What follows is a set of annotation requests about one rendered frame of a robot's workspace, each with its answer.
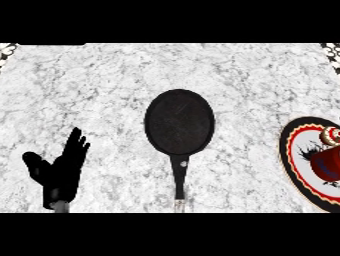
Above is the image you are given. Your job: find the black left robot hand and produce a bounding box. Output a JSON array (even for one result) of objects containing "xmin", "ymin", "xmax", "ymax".
[{"xmin": 21, "ymin": 126, "xmax": 92, "ymax": 210}]

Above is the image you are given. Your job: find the black frying pan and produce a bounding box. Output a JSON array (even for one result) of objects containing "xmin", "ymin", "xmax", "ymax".
[{"xmin": 144, "ymin": 88, "xmax": 216, "ymax": 213}]

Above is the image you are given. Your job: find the black red white plate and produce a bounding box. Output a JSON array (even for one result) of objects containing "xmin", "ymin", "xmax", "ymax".
[{"xmin": 278, "ymin": 115, "xmax": 340, "ymax": 214}]

